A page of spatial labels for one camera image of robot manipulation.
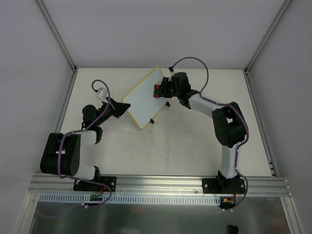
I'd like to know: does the black object at bottom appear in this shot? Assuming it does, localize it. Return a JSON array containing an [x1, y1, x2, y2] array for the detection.
[[227, 225, 239, 234]]

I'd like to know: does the left aluminium frame post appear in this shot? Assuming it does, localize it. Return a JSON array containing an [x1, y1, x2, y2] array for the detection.
[[35, 0, 77, 72]]

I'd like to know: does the yellow framed whiteboard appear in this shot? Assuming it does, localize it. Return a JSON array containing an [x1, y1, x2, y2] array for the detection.
[[121, 67, 170, 130]]

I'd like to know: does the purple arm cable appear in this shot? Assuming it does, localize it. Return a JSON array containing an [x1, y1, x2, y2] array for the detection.
[[170, 57, 249, 215], [36, 78, 113, 217]]

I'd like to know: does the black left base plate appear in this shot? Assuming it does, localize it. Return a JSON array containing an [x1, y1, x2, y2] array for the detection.
[[73, 176, 117, 193]]

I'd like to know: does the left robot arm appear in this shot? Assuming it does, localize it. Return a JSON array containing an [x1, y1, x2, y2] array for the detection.
[[40, 97, 131, 190]]

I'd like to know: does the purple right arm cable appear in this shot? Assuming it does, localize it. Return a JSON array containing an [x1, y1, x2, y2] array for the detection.
[[170, 57, 249, 215]]

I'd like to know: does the right aluminium frame post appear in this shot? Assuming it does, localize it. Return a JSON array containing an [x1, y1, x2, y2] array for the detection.
[[244, 0, 292, 73]]

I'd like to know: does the aluminium mounting rail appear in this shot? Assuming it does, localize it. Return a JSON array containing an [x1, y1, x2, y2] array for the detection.
[[28, 174, 292, 197]]

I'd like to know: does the red bone-shaped eraser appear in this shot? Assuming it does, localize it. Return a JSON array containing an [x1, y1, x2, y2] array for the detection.
[[153, 84, 161, 98]]

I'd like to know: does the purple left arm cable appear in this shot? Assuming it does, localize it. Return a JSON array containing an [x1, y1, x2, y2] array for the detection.
[[36, 78, 113, 217]]

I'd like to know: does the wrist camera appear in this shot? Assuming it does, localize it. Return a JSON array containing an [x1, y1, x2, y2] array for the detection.
[[168, 66, 179, 76], [96, 87, 108, 102]]

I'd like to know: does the white slotted cable duct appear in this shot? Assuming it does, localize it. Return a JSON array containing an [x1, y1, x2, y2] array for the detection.
[[39, 193, 221, 206]]

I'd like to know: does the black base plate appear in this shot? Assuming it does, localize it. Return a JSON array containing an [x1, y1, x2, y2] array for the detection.
[[202, 177, 246, 195], [73, 176, 117, 193]]

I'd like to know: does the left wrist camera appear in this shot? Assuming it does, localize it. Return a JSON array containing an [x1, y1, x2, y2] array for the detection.
[[96, 87, 108, 102]]

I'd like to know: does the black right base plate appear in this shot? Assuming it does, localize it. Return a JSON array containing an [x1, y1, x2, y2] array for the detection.
[[202, 177, 246, 195]]

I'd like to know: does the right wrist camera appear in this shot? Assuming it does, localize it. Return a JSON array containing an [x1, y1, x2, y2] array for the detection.
[[168, 66, 179, 76]]

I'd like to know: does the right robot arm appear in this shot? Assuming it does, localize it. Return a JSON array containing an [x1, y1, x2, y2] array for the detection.
[[153, 72, 249, 194]]

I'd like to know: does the aluminium frame post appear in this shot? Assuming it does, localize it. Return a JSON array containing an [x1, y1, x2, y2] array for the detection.
[[244, 0, 292, 73], [35, 0, 77, 72]]

